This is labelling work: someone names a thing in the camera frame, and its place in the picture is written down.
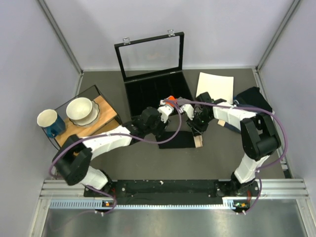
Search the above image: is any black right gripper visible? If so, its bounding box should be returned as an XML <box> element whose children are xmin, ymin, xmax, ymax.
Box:
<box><xmin>187</xmin><ymin>112</ymin><xmax>213</xmax><ymax>137</ymax></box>

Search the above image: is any black underwear beige waistband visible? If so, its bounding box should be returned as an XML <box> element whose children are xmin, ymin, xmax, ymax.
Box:
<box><xmin>158</xmin><ymin>131</ymin><xmax>203</xmax><ymax>149</ymax></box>

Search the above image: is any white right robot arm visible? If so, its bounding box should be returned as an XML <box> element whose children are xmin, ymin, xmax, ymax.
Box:
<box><xmin>181</xmin><ymin>92</ymin><xmax>281</xmax><ymax>196</ymax></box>

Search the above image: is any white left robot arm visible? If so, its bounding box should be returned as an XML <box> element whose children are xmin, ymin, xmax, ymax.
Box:
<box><xmin>53</xmin><ymin>105</ymin><xmax>174</xmax><ymax>196</ymax></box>

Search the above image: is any navy blue underwear in pile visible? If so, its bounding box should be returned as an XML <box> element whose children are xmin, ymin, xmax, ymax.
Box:
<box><xmin>224</xmin><ymin>123</ymin><xmax>241</xmax><ymax>134</ymax></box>

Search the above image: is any grey rolled underwear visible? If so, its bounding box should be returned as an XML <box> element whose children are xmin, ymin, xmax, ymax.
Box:
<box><xmin>177</xmin><ymin>97</ymin><xmax>191</xmax><ymax>106</ymax></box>

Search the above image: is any orange rolled underwear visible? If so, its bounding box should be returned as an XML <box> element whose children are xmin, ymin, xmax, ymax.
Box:
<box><xmin>165</xmin><ymin>96</ymin><xmax>177</xmax><ymax>102</ymax></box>

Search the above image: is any black underwear in pile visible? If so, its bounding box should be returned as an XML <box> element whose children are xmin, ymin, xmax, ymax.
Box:
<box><xmin>233</xmin><ymin>87</ymin><xmax>273</xmax><ymax>113</ymax></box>

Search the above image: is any beige cloth in pile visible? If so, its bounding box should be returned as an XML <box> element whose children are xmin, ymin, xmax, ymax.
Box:
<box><xmin>218</xmin><ymin>120</ymin><xmax>226</xmax><ymax>127</ymax></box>

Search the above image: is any white square plate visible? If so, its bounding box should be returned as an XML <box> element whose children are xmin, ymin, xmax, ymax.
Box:
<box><xmin>196</xmin><ymin>72</ymin><xmax>234</xmax><ymax>104</ymax></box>

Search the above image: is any black glass-lid storage box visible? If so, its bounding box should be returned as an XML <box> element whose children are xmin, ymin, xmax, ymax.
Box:
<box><xmin>114</xmin><ymin>30</ymin><xmax>193</xmax><ymax>117</ymax></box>

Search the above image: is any white scalloped saucer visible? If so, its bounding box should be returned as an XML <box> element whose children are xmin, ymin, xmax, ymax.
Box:
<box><xmin>69</xmin><ymin>101</ymin><xmax>100</xmax><ymax>127</ymax></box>

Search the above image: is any wooden black-framed shelf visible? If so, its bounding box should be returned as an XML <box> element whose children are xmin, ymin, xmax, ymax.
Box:
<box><xmin>42</xmin><ymin>85</ymin><xmax>122</xmax><ymax>149</ymax></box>

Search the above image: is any white ceramic bowl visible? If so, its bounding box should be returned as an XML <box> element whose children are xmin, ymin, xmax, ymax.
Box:
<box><xmin>66</xmin><ymin>97</ymin><xmax>93</xmax><ymax>120</ymax></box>

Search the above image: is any blue mug white inside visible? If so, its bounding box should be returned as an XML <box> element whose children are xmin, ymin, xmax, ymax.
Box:
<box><xmin>37</xmin><ymin>109</ymin><xmax>66</xmax><ymax>138</ymax></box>

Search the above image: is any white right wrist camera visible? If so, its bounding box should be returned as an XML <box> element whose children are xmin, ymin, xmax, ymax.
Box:
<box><xmin>180</xmin><ymin>104</ymin><xmax>195</xmax><ymax>120</ymax></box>

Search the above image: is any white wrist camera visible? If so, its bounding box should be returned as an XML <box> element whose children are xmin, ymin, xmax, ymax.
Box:
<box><xmin>158</xmin><ymin>100</ymin><xmax>174</xmax><ymax>123</ymax></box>
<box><xmin>180</xmin><ymin>104</ymin><xmax>195</xmax><ymax>120</ymax></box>

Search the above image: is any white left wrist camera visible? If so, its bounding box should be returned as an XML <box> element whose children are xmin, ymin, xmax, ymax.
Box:
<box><xmin>158</xmin><ymin>100</ymin><xmax>174</xmax><ymax>123</ymax></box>

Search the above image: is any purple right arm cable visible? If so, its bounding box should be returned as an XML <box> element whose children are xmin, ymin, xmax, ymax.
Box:
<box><xmin>160</xmin><ymin>98</ymin><xmax>289</xmax><ymax>214</ymax></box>

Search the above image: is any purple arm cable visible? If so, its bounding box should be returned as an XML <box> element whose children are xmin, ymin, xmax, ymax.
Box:
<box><xmin>160</xmin><ymin>98</ymin><xmax>289</xmax><ymax>214</ymax></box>
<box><xmin>49</xmin><ymin>98</ymin><xmax>183</xmax><ymax>215</ymax></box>

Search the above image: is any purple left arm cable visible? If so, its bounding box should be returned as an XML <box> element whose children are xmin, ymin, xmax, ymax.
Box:
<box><xmin>49</xmin><ymin>98</ymin><xmax>183</xmax><ymax>215</ymax></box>

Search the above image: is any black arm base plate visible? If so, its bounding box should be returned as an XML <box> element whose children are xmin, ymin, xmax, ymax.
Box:
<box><xmin>83</xmin><ymin>179</ymin><xmax>237</xmax><ymax>205</ymax></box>

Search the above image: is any grey slotted cable duct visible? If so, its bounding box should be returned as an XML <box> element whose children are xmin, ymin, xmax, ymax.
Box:
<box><xmin>49</xmin><ymin>198</ymin><xmax>236</xmax><ymax>210</ymax></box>

